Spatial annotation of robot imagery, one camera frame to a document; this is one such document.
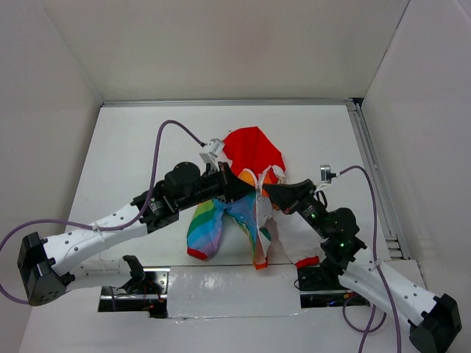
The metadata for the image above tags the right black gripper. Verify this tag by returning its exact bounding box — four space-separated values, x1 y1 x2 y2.
262 178 330 238

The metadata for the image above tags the white tape sheet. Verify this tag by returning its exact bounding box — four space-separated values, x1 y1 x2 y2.
167 265 303 319

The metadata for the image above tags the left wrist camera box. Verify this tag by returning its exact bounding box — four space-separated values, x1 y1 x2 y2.
199 138 224 165

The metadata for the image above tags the rainbow striped kids jacket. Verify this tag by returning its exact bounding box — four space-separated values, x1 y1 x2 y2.
186 126 320 270

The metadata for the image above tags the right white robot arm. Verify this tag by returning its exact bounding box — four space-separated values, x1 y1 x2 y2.
263 179 462 352

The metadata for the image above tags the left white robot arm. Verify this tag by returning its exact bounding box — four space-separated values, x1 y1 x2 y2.
17 162 255 306

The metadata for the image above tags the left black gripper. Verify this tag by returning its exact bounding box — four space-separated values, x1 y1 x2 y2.
177 161 255 211

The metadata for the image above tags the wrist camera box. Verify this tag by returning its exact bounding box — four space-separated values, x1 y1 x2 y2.
320 165 337 185
199 138 224 165

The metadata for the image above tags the metal base rail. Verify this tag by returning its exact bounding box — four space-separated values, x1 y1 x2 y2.
98 264 368 319

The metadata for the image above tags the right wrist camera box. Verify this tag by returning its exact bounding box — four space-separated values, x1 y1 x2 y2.
320 165 337 185

